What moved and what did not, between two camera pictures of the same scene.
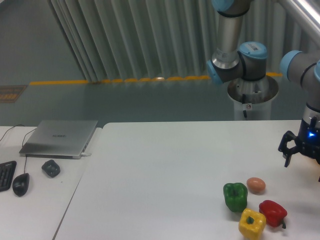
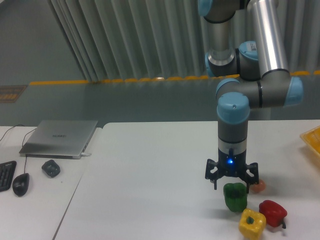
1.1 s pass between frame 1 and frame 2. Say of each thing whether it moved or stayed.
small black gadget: stayed
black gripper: moved
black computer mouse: stayed
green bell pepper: stayed
